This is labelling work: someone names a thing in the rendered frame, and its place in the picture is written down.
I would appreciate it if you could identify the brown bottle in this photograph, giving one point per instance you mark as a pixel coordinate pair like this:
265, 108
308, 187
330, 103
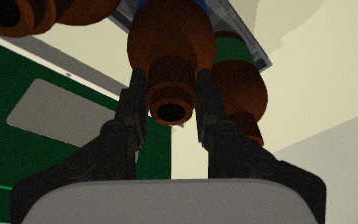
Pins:
171, 40
19, 18
244, 92

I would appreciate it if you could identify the green plastic crate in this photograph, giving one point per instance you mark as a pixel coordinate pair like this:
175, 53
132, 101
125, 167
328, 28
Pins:
46, 116

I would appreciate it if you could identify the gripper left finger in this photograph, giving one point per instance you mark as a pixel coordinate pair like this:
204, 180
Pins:
109, 156

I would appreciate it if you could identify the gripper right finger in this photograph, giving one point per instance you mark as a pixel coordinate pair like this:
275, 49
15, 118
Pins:
231, 153

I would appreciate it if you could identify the dark grey tray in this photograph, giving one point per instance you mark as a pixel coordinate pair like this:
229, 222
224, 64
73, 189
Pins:
223, 18

